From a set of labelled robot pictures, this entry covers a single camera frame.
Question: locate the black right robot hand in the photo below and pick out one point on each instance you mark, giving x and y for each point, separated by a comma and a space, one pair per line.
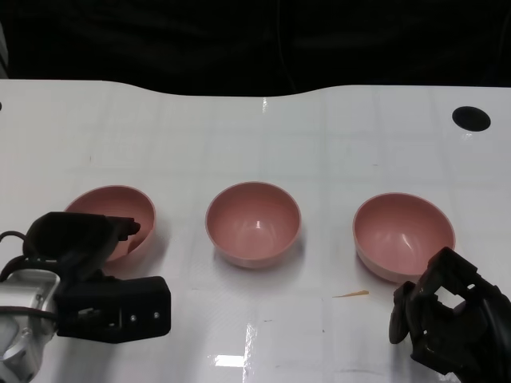
479, 331

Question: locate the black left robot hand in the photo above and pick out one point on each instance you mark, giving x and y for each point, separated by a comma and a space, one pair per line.
64, 235

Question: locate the pink ribbed plastic bowl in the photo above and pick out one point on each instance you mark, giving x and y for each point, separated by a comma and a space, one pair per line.
116, 201
399, 235
253, 223

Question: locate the thin orange sliver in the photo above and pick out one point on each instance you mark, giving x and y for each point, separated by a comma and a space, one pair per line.
353, 294

